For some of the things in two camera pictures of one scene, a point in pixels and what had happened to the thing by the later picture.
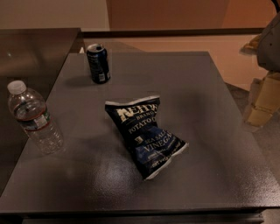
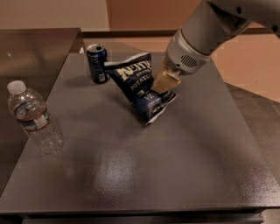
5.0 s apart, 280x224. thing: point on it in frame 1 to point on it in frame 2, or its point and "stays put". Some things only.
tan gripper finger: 265,99 to 167,80
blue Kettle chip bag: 152,145 to 135,74
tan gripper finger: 251,47 to 164,66
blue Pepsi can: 99,63 stays put
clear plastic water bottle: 31,111 stays put
